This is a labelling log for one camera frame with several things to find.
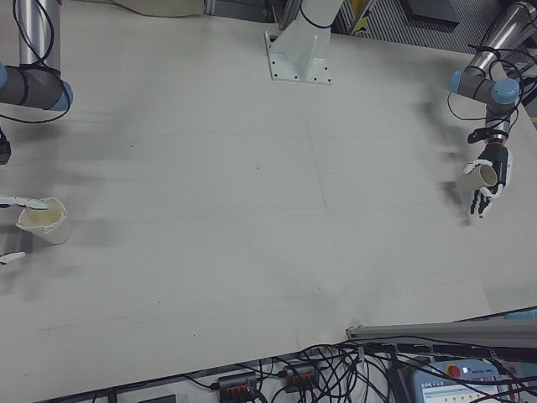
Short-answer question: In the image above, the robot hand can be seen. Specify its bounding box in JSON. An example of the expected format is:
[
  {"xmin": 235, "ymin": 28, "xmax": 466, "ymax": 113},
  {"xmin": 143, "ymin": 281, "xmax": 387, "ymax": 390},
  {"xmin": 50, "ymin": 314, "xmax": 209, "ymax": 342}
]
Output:
[
  {"xmin": 0, "ymin": 193, "xmax": 50, "ymax": 267},
  {"xmin": 462, "ymin": 144, "xmax": 515, "ymax": 220}
]

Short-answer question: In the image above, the smooth beige paper cup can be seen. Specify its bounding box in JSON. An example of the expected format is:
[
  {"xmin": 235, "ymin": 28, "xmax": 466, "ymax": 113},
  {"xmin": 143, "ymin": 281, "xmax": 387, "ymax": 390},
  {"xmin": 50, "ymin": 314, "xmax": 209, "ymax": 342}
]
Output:
[{"xmin": 455, "ymin": 163, "xmax": 500, "ymax": 195}]

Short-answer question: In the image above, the ribbed white paper cup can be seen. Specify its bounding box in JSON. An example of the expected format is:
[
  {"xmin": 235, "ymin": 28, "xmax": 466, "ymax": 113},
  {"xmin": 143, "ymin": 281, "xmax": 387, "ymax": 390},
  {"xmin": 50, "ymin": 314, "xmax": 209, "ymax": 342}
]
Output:
[{"xmin": 15, "ymin": 196, "xmax": 76, "ymax": 245}]

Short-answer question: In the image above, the light blue plastic bin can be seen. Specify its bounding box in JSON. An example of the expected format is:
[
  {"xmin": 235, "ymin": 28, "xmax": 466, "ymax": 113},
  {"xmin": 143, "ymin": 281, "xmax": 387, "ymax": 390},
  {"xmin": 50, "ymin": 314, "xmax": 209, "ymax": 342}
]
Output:
[{"xmin": 501, "ymin": 307, "xmax": 537, "ymax": 322}]

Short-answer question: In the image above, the teach pendant with red button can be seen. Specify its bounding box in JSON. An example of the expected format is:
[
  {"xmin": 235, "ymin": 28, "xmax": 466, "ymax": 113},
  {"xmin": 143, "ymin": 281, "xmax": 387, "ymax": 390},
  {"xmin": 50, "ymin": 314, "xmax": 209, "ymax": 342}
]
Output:
[{"xmin": 409, "ymin": 355, "xmax": 511, "ymax": 403}]

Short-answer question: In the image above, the black monitor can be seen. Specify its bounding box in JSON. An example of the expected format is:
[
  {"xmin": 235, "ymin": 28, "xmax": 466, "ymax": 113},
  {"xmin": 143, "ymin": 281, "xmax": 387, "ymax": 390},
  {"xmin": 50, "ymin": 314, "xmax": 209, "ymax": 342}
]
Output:
[{"xmin": 111, "ymin": 390, "xmax": 181, "ymax": 403}]

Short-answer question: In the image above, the black orange connector box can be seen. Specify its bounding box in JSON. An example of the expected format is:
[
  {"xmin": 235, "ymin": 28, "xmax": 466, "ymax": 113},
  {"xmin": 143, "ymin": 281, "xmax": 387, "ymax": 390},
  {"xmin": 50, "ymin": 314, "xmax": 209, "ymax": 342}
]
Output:
[
  {"xmin": 216, "ymin": 371, "xmax": 258, "ymax": 399},
  {"xmin": 283, "ymin": 364, "xmax": 319, "ymax": 388}
]

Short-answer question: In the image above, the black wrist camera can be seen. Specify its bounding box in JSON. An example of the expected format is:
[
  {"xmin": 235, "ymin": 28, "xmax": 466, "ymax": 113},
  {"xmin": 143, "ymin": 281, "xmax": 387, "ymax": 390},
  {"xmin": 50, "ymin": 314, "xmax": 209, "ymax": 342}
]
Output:
[{"xmin": 467, "ymin": 128, "xmax": 492, "ymax": 146}]

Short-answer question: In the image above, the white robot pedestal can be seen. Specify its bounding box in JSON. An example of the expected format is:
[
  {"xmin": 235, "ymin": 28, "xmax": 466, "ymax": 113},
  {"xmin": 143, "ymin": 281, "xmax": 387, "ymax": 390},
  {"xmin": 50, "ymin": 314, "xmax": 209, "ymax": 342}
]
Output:
[{"xmin": 263, "ymin": 0, "xmax": 335, "ymax": 86}]

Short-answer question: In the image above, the black cable tangle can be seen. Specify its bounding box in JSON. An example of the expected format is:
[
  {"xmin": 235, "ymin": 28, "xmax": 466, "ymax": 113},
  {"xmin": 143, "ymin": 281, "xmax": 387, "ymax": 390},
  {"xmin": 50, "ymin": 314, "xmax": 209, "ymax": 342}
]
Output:
[{"xmin": 184, "ymin": 339, "xmax": 537, "ymax": 403}]

